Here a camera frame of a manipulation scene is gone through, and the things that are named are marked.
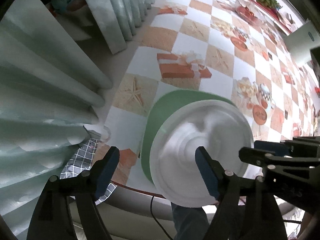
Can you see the white box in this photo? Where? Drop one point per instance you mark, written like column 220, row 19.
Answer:
column 300, row 45

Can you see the grey grid-patterned cloth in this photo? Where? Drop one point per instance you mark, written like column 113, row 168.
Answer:
column 82, row 160

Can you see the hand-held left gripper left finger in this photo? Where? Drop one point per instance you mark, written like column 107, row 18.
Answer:
column 107, row 172

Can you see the teal object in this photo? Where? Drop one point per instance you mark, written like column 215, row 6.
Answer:
column 62, row 1

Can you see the green plate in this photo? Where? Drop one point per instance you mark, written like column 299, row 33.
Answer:
column 165, row 115

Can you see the white foam bowl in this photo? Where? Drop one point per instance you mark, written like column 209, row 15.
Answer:
column 190, row 142

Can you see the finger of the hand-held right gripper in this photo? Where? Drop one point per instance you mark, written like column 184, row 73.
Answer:
column 270, row 147
column 260, row 158

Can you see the person's jeans-clad legs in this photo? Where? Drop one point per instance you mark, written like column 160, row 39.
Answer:
column 190, row 222

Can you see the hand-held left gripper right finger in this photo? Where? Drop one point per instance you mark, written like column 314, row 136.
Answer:
column 206, row 175

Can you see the checkered printed tablecloth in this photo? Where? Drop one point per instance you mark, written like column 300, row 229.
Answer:
column 220, row 80

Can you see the pale green curtain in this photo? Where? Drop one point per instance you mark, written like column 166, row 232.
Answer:
column 37, row 80

